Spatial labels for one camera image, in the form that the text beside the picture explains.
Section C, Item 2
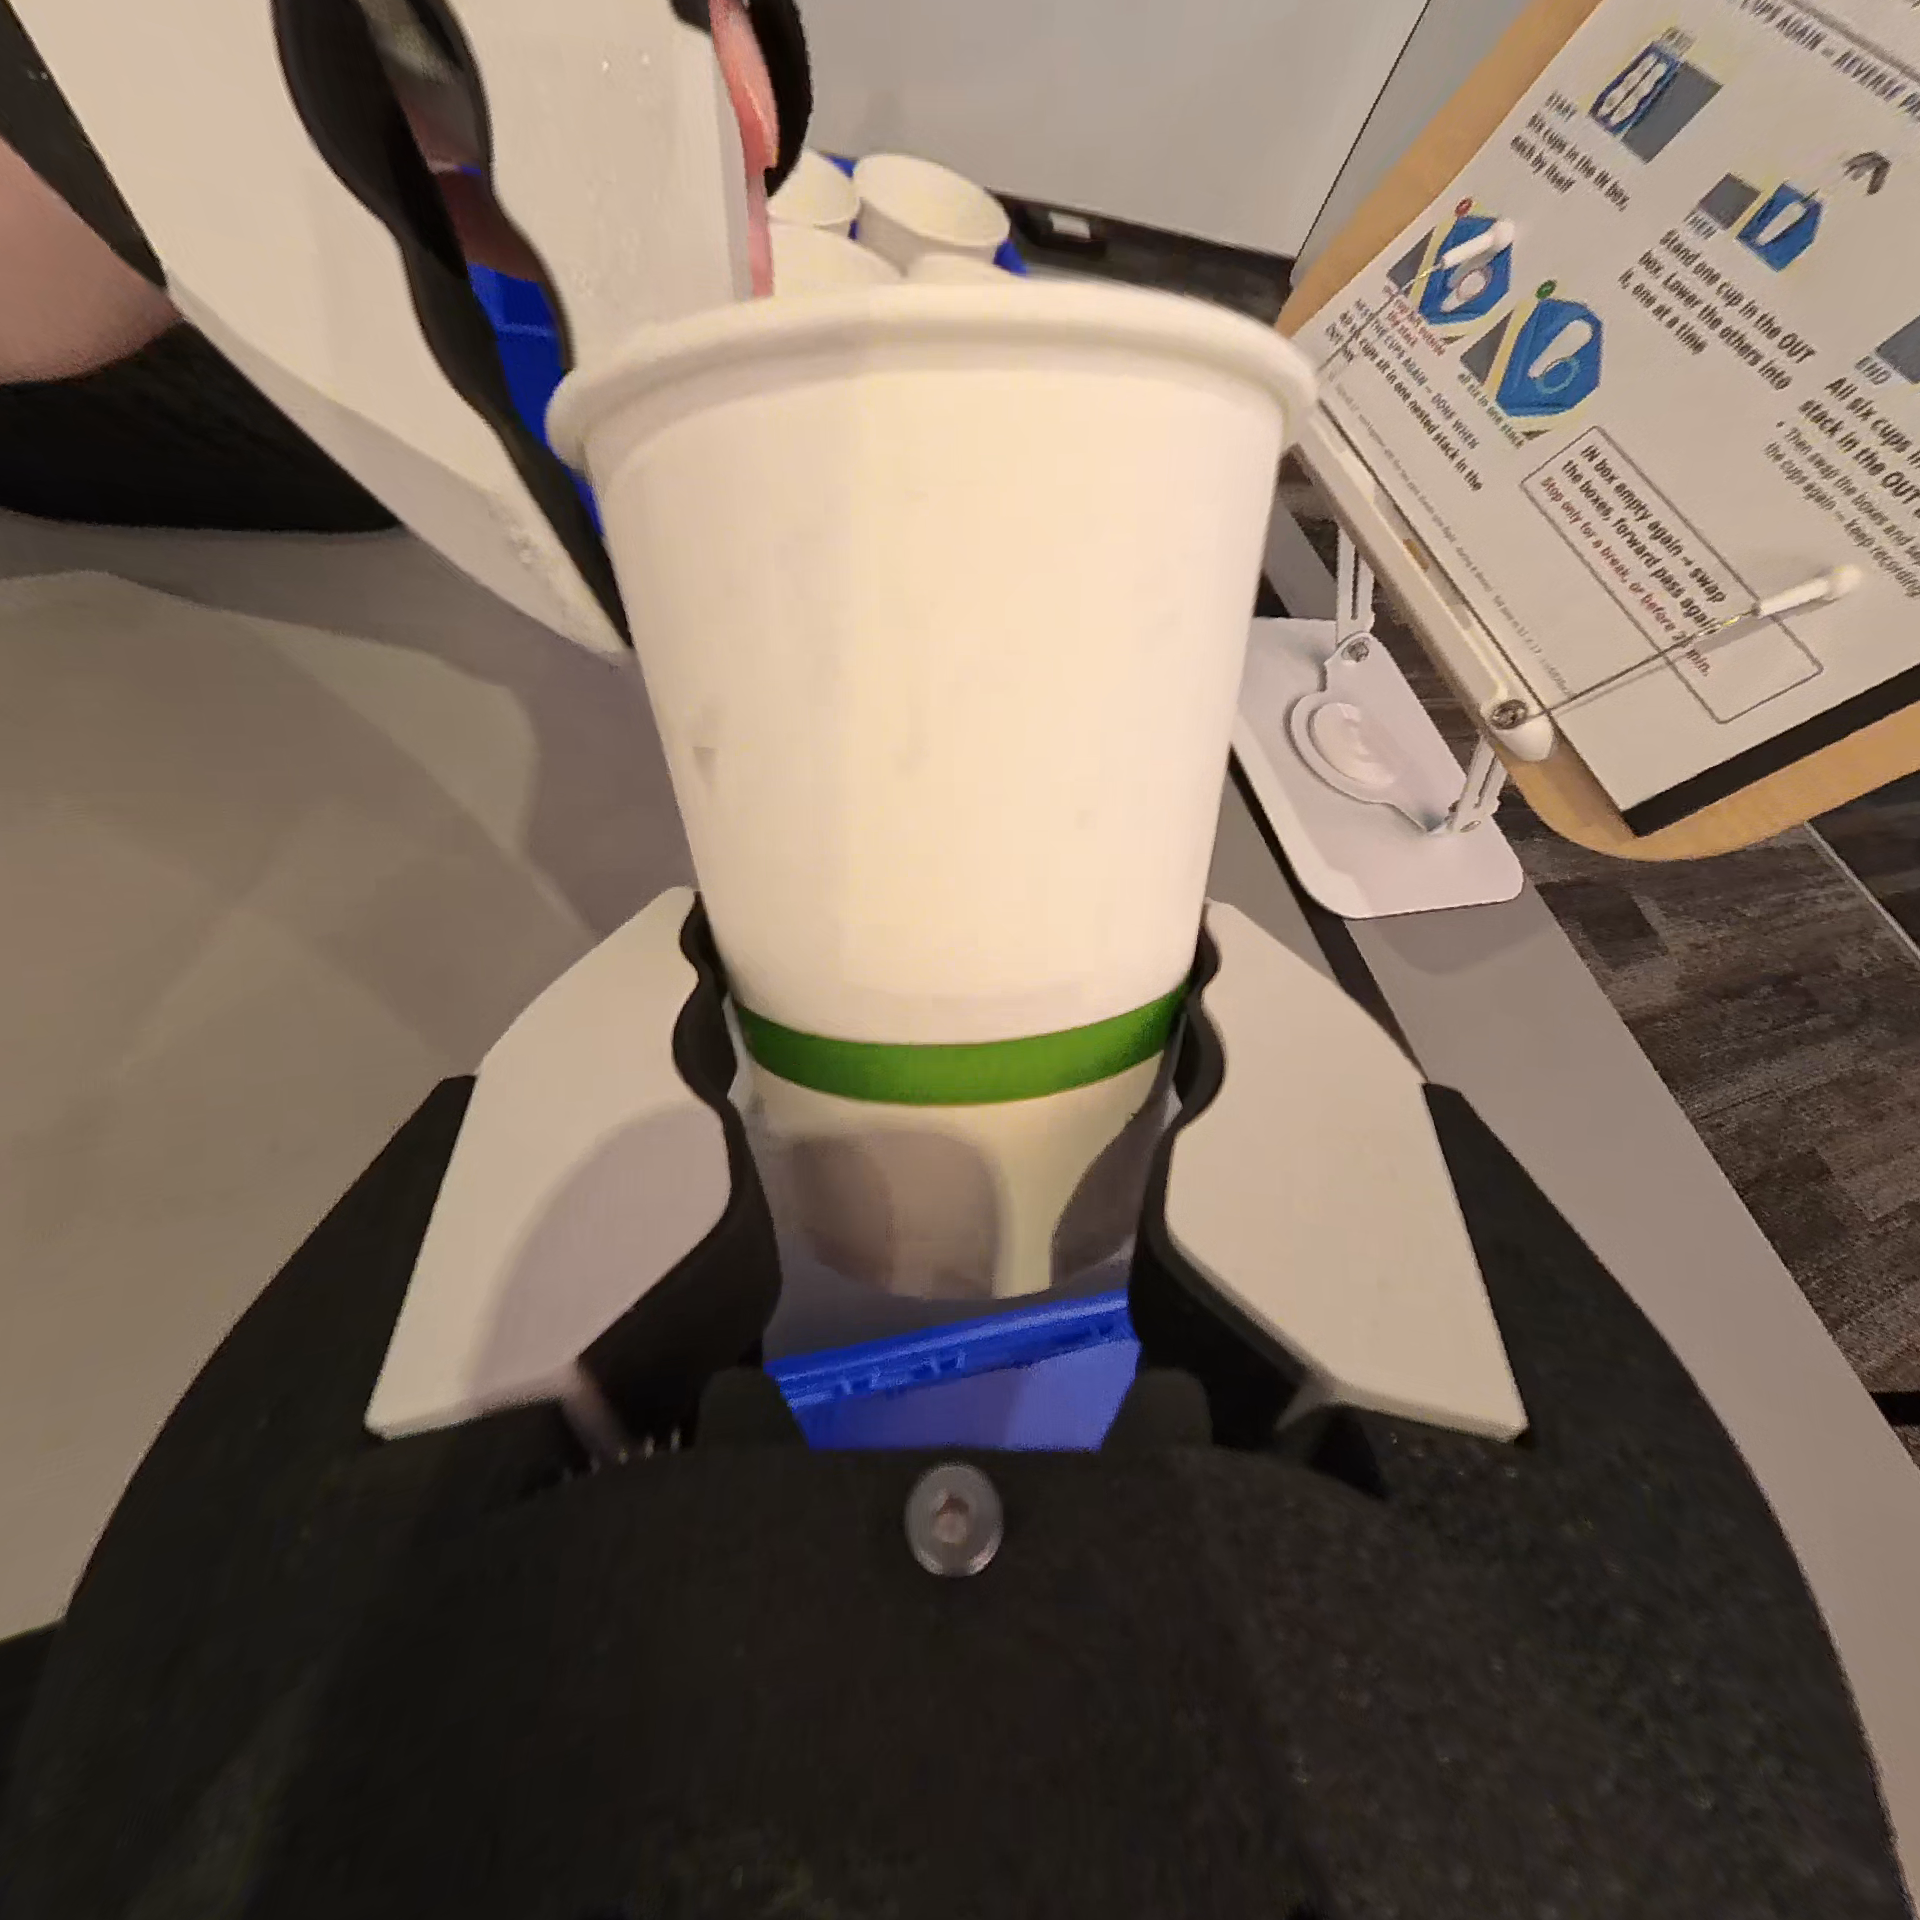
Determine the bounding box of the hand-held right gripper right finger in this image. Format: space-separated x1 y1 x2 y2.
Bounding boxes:
1131 901 1532 1448

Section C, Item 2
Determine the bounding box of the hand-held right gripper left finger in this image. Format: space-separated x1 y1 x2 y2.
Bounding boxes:
367 896 788 1441

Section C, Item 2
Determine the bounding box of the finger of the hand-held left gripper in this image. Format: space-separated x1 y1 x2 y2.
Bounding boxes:
104 0 637 655
475 0 750 381

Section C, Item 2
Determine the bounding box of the blue plastic bin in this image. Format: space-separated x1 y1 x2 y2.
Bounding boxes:
467 151 1037 452
766 1289 1145 1459

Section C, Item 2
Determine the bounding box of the black wrist rest pad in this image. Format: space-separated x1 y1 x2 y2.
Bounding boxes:
0 314 406 537

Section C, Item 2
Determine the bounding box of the instruction sheet on wooden stand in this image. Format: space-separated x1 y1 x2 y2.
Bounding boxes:
1275 0 1920 865

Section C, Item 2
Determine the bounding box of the printed instruction sign board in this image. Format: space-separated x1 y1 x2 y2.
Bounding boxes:
1312 0 1920 812

